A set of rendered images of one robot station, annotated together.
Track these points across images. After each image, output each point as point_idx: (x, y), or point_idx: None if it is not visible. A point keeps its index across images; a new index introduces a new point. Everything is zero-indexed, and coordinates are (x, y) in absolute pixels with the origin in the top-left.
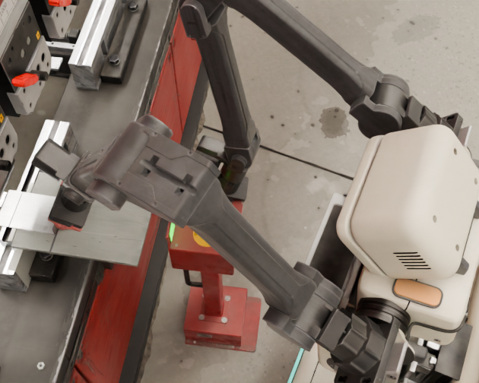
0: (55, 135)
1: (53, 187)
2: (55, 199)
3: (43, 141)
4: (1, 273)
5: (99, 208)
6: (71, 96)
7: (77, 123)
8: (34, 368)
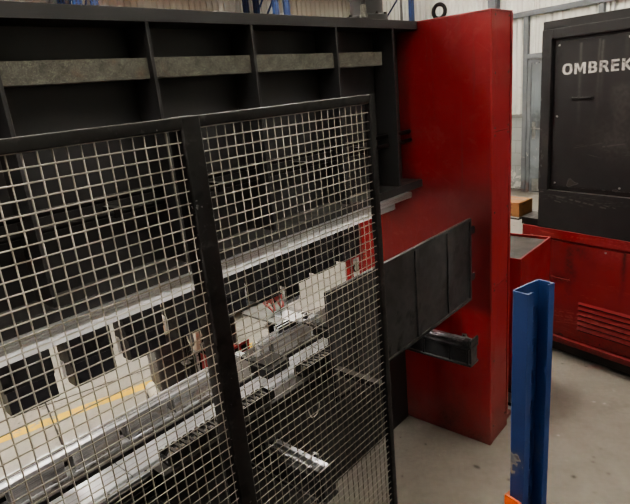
0: (261, 340)
1: (276, 319)
2: (277, 294)
3: (268, 339)
4: (312, 313)
5: (265, 312)
6: (239, 379)
7: (247, 369)
8: (320, 315)
